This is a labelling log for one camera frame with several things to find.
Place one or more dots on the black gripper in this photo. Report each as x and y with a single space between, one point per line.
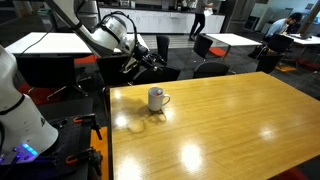
144 55

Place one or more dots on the red Expo marker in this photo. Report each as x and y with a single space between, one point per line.
159 91

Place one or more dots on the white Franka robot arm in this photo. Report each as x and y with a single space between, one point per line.
23 123

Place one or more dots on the white mug cup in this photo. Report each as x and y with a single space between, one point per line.
155 100

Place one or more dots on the black office chair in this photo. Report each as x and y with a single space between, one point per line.
210 70
156 76
268 63
113 71
50 71
163 46
202 45
279 42

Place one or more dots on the white kitchen counter cabinet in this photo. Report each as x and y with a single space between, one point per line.
160 21

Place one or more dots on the standing person in grey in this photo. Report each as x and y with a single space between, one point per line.
198 20

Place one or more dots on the orange black clamp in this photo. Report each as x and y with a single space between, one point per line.
81 156
85 120

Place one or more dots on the large white table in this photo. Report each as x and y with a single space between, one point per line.
50 43

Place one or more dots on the green bin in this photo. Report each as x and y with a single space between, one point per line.
43 15

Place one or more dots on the seated person in blue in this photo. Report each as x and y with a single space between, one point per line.
278 26

